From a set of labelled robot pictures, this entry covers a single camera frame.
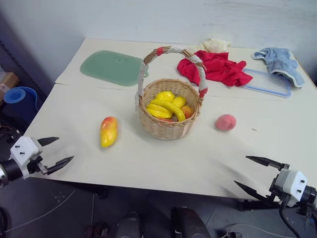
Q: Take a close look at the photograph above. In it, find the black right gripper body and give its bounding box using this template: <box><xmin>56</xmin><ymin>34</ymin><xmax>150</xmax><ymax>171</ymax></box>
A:
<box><xmin>268</xmin><ymin>163</ymin><xmax>291</xmax><ymax>207</ymax></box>

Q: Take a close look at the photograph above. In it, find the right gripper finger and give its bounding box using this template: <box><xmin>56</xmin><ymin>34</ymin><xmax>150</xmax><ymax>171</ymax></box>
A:
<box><xmin>233</xmin><ymin>180</ymin><xmax>272</xmax><ymax>202</ymax></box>
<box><xmin>245</xmin><ymin>156</ymin><xmax>286</xmax><ymax>171</ymax></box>

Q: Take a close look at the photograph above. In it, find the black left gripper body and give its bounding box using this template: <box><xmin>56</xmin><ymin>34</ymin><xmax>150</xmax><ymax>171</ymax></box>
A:
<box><xmin>26</xmin><ymin>140</ymin><xmax>49</xmax><ymax>176</ymax></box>

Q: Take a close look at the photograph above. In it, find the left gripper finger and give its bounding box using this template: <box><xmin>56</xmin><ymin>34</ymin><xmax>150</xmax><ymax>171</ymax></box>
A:
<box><xmin>37</xmin><ymin>136</ymin><xmax>60</xmax><ymax>147</ymax></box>
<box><xmin>47</xmin><ymin>155</ymin><xmax>75</xmax><ymax>176</ymax></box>

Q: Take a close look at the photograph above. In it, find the orange red fruit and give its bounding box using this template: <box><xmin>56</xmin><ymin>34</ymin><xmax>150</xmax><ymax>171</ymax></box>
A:
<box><xmin>180</xmin><ymin>105</ymin><xmax>195</xmax><ymax>119</ymax></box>

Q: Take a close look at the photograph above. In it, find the blue rolled foam mat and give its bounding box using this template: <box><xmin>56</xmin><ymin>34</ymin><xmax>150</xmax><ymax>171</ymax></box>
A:
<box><xmin>3</xmin><ymin>86</ymin><xmax>38</xmax><ymax>118</ymax></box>

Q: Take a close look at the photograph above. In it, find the pink peach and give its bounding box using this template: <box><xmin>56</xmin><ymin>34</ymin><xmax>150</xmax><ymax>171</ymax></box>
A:
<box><xmin>214</xmin><ymin>114</ymin><xmax>237</xmax><ymax>131</ymax></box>

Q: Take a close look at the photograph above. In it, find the yellow red mango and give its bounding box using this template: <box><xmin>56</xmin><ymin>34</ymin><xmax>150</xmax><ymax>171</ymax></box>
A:
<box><xmin>100</xmin><ymin>116</ymin><xmax>119</xmax><ymax>149</ymax></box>

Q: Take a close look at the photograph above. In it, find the dark rounded shape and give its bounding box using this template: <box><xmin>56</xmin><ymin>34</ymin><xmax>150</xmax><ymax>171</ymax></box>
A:
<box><xmin>115</xmin><ymin>211</ymin><xmax>145</xmax><ymax>238</ymax></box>
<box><xmin>170</xmin><ymin>206</ymin><xmax>211</xmax><ymax>238</ymax></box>

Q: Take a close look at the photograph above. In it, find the brown cardboard box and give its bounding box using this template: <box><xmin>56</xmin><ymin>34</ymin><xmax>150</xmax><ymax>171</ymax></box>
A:
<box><xmin>0</xmin><ymin>71</ymin><xmax>20</xmax><ymax>93</ymax></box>

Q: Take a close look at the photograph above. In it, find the clear lid with blue rim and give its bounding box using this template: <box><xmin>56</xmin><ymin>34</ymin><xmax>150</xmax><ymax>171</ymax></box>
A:
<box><xmin>241</xmin><ymin>67</ymin><xmax>292</xmax><ymax>98</ymax></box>

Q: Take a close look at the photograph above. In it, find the green plastic cutting board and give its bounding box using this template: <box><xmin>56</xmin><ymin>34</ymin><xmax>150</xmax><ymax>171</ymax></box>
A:
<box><xmin>79</xmin><ymin>50</ymin><xmax>150</xmax><ymax>88</ymax></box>

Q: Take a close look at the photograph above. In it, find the light blue towel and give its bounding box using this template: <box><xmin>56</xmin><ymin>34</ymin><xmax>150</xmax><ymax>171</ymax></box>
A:
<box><xmin>252</xmin><ymin>47</ymin><xmax>305</xmax><ymax>89</ymax></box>

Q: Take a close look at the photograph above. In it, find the red cloth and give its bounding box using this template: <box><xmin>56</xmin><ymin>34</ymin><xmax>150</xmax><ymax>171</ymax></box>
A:
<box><xmin>176</xmin><ymin>50</ymin><xmax>254</xmax><ymax>88</ymax></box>

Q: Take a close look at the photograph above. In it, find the yellow starfruit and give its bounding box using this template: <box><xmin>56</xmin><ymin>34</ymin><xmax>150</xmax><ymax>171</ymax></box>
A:
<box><xmin>145</xmin><ymin>104</ymin><xmax>173</xmax><ymax>119</ymax></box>

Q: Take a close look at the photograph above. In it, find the yellow lemon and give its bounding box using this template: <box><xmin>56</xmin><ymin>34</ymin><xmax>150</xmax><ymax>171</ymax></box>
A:
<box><xmin>155</xmin><ymin>91</ymin><xmax>175</xmax><ymax>103</ymax></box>

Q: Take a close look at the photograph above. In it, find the cream cloth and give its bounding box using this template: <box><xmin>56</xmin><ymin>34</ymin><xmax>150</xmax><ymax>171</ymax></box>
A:
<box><xmin>190</xmin><ymin>38</ymin><xmax>231</xmax><ymax>54</ymax></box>

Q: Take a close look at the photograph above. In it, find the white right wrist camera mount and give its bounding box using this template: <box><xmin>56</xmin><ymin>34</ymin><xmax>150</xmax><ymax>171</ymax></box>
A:
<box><xmin>282</xmin><ymin>169</ymin><xmax>309</xmax><ymax>208</ymax></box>

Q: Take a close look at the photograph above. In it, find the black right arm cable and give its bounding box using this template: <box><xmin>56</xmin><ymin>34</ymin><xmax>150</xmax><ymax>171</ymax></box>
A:
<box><xmin>279</xmin><ymin>205</ymin><xmax>307</xmax><ymax>238</ymax></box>

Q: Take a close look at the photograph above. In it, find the thin white floor cable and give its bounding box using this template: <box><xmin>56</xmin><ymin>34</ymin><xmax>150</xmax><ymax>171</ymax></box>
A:
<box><xmin>0</xmin><ymin>189</ymin><xmax>78</xmax><ymax>234</ymax></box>

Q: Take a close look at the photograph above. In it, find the wicker basket with handle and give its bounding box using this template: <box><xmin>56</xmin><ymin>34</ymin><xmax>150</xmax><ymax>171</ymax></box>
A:
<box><xmin>135</xmin><ymin>46</ymin><xmax>209</xmax><ymax>141</ymax></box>

